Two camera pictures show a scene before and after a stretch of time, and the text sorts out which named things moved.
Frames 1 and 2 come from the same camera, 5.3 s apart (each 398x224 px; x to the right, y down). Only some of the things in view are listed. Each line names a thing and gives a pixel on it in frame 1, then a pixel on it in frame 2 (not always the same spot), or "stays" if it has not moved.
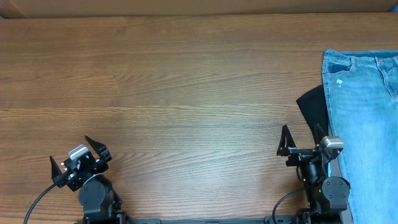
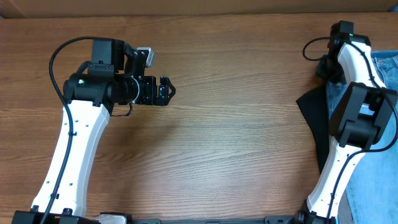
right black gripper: (286, 147) → (321, 71)
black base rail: (268, 219) stays
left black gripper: (63, 181) → (149, 98)
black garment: (313, 104) stays
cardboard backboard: (62, 9) stays
